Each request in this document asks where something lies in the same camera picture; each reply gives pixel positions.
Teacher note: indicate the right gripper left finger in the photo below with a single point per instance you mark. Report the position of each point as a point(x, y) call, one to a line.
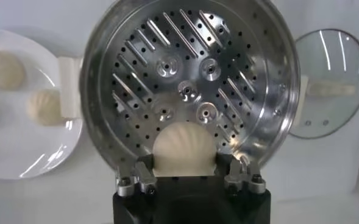
point(145, 179)

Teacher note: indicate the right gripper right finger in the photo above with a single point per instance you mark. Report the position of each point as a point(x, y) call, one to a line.
point(237, 176)

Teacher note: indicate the white steamed baozi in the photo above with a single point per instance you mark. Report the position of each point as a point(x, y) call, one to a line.
point(2, 70)
point(183, 149)
point(45, 106)

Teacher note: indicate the round glass pot lid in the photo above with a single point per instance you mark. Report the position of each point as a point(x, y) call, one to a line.
point(334, 70)

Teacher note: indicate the stainless steel steamer basket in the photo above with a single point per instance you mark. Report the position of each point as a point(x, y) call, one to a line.
point(182, 61)

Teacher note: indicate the white ceramic plate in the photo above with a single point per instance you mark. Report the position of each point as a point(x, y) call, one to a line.
point(20, 146)

